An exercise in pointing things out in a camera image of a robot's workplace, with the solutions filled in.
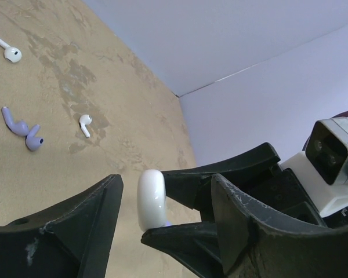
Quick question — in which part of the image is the purple earbud left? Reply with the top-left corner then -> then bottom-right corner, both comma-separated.
1,107 -> 30,137

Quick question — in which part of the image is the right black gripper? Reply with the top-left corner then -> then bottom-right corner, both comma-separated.
162,142 -> 327,227

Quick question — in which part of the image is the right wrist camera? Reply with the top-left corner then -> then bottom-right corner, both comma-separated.
281,117 -> 348,218

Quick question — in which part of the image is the white earbud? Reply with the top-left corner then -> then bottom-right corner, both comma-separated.
0,38 -> 22,63
79,114 -> 92,138

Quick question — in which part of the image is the purple earbud right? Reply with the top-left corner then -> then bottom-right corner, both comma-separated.
25,125 -> 44,151

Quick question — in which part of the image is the white earbud charging case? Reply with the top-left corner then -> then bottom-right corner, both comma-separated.
137,169 -> 169,232

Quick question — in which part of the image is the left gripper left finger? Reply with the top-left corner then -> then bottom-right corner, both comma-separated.
0,174 -> 124,277

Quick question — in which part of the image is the purple earbud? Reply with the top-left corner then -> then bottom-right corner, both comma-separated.
1,107 -> 30,137
25,125 -> 44,151

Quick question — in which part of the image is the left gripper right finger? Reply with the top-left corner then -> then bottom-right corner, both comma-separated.
211,174 -> 348,277

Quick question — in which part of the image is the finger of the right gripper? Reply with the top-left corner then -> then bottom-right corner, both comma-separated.
141,222 -> 225,278

